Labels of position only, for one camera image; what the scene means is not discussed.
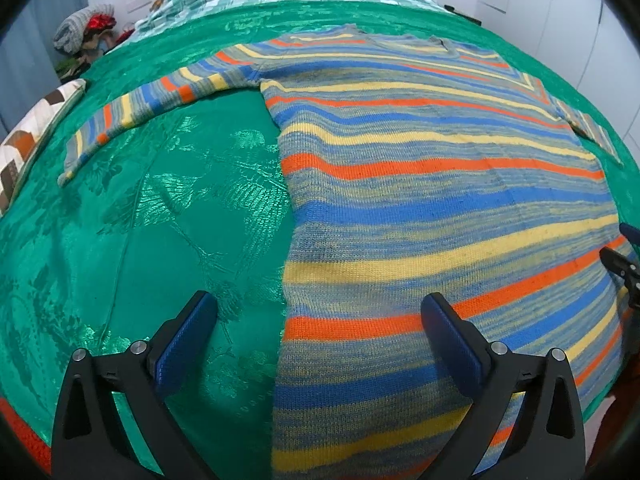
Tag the brown chevron pillow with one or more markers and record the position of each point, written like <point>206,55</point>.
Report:
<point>30,130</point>

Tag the grey-blue curtain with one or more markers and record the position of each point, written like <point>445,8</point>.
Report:
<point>30,50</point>

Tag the grey knitted cloth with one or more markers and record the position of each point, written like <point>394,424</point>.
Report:
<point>72,27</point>

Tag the white wardrobe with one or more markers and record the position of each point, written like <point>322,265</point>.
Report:
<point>550,10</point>

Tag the striped knitted sweater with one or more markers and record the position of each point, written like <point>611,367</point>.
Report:
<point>425,210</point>

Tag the orange blanket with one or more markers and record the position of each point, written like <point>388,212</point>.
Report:
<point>25,435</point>

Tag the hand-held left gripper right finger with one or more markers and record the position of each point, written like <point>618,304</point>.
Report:
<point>455,345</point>

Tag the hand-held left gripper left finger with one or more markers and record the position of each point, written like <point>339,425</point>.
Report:
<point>185,345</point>

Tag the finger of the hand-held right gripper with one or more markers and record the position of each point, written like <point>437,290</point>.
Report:
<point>632,234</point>
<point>620,266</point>

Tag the green patterned blanket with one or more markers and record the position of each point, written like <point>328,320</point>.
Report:
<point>175,210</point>

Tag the red cloth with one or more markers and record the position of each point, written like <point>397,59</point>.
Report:
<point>102,21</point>

